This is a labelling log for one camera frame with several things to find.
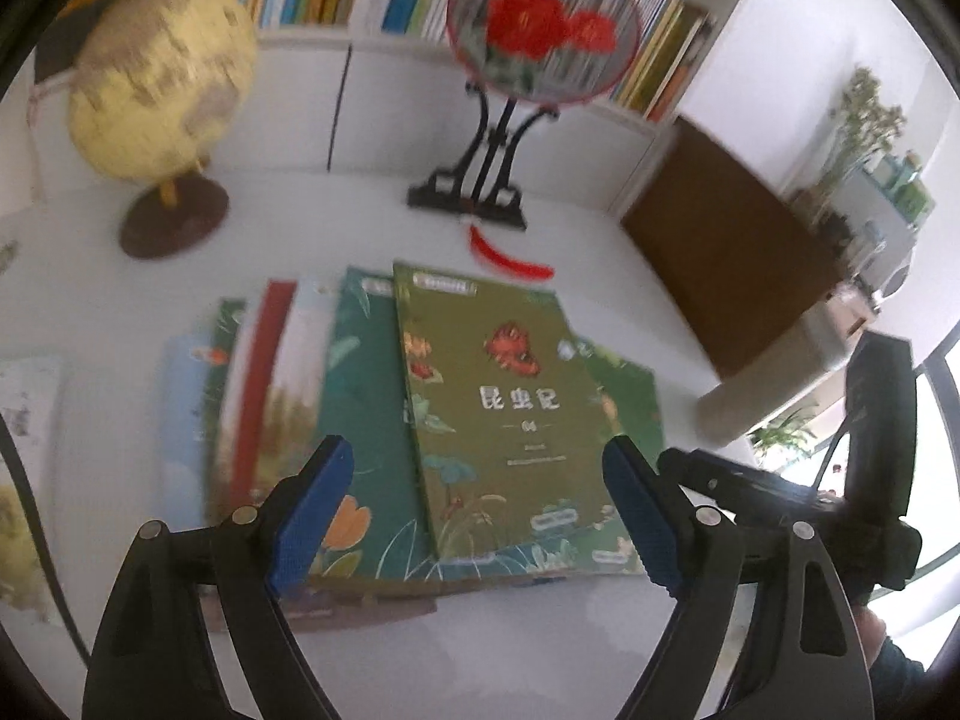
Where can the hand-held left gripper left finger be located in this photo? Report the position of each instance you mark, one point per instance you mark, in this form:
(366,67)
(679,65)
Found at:
(311,517)

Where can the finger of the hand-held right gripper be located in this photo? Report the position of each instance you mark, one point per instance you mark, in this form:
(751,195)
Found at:
(750,484)

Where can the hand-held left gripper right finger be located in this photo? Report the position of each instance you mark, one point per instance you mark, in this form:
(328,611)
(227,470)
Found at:
(645,517)

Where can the teal green flower book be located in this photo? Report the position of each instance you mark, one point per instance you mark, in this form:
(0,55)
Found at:
(360,420)

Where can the bright green caterpillar book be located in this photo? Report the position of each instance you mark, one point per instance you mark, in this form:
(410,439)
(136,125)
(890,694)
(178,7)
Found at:
(630,405)

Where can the pale landscape book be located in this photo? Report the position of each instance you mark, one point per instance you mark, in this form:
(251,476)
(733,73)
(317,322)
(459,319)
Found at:
(304,390)

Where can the dark red fairy tale book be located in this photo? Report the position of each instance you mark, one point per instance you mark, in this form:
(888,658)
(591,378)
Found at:
(259,390)

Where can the light blue poets book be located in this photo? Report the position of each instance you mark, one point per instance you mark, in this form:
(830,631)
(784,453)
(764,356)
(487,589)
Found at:
(184,427)

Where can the olive green insect book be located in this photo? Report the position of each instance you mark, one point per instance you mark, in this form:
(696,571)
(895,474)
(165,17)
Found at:
(487,405)

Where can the person's right forearm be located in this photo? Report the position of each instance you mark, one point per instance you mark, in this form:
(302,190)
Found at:
(904,671)

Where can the row of colourful shelf books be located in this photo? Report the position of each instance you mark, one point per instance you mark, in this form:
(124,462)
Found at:
(660,52)

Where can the person's right hand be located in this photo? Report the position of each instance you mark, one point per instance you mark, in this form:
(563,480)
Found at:
(874,634)

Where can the green potted plant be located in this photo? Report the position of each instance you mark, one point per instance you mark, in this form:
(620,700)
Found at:
(780,439)

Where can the white appliance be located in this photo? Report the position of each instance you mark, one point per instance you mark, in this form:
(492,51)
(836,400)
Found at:
(892,270)

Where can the brown wooden board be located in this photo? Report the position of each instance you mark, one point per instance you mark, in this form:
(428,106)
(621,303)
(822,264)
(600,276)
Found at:
(720,240)

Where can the green container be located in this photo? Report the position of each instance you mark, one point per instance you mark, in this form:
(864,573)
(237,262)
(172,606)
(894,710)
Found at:
(911,187)

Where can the red tassel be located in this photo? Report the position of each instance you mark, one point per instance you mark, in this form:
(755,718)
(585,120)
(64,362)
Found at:
(502,259)

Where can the cream globe on wooden stand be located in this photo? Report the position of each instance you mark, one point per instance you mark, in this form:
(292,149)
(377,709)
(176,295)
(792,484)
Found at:
(157,90)

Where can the round red flower fan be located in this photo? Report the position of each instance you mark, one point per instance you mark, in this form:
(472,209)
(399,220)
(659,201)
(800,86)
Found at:
(540,22)

